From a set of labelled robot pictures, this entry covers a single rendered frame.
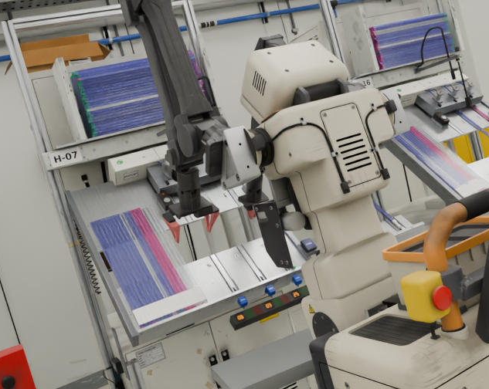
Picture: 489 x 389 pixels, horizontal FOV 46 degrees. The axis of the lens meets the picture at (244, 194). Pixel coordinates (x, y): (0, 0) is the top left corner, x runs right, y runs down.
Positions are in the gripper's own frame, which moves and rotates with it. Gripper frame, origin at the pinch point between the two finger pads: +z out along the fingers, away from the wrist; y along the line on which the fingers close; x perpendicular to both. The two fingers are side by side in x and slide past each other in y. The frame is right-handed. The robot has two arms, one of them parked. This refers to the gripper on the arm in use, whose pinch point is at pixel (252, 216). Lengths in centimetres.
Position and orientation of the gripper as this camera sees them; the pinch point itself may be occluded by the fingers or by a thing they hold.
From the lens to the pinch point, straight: 218.8
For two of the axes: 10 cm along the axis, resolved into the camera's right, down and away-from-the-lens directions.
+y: -8.7, 2.8, -4.2
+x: 5.0, 5.5, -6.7
